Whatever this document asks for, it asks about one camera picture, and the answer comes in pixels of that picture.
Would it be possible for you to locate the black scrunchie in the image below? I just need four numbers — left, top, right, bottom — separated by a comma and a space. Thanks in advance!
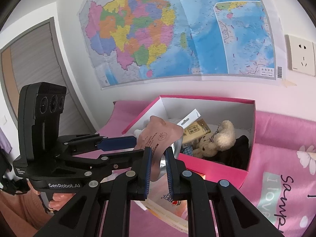
217, 135, 250, 170

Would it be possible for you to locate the beige teddy bear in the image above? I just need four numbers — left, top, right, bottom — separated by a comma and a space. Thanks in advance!
193, 120, 236, 158

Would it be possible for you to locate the yellow pocket tissue pack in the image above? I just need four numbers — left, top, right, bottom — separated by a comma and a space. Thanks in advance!
182, 119, 211, 148

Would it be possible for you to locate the blue checked scrunchie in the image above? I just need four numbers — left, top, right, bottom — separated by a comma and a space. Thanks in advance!
181, 146, 193, 156

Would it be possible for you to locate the person's pink sleeve forearm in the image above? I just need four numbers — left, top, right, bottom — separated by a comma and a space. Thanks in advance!
1, 183, 53, 236

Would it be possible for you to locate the person's left hand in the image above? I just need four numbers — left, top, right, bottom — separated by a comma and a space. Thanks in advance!
48, 193, 74, 211

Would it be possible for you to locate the white pump bottle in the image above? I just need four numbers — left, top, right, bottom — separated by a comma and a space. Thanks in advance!
133, 130, 143, 139

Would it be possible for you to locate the pink printed bedsheet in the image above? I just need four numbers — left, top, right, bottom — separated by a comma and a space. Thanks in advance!
99, 95, 315, 236

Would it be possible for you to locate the purple hanging cloth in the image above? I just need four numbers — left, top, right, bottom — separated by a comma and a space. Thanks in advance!
0, 128, 12, 153

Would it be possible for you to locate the pastel tissue pack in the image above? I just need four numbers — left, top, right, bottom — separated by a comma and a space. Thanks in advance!
148, 174, 187, 220

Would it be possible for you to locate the yellow wet wipes pack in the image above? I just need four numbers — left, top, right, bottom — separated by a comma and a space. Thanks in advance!
135, 199, 188, 234

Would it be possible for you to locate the pink cardboard box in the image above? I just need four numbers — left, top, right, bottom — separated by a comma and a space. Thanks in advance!
123, 95, 256, 189

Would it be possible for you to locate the grey wooden door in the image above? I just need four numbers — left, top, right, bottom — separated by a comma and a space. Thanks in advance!
1, 18, 95, 135

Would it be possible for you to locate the colourful wall map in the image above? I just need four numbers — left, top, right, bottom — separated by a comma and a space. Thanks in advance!
78, 0, 287, 88

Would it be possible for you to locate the white wall socket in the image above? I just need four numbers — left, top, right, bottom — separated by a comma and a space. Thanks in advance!
285, 35, 315, 76

